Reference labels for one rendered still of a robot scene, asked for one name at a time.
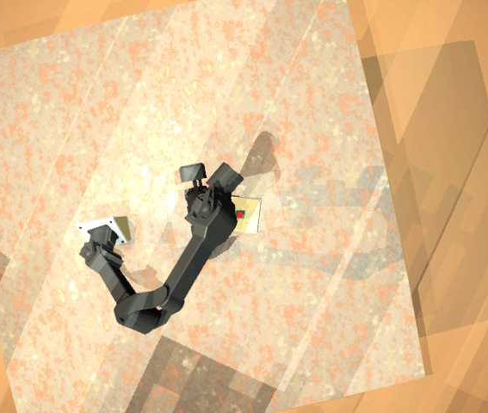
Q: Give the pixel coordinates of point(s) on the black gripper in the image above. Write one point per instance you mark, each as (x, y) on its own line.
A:
(192, 172)

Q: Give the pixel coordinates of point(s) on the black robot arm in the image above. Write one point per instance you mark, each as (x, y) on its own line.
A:
(213, 216)

